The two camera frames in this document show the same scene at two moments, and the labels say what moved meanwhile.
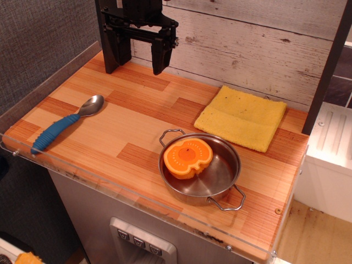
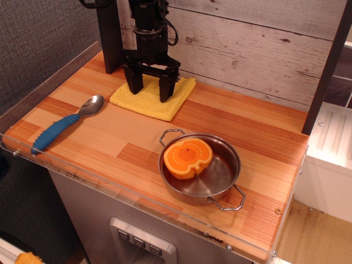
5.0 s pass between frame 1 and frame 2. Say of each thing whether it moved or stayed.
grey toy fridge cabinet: stayed
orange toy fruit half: stayed
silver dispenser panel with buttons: stayed
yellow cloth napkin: moved
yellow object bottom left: stayed
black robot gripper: moved
